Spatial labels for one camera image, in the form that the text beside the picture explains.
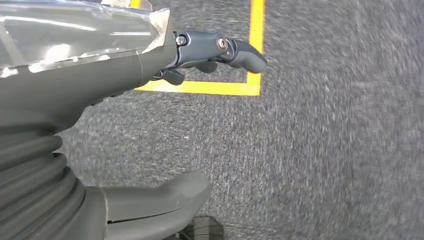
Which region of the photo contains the yellow floor tape square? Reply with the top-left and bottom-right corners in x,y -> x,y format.
130,0 -> 266,97

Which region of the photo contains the black robot foot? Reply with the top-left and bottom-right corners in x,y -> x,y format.
178,216 -> 224,240

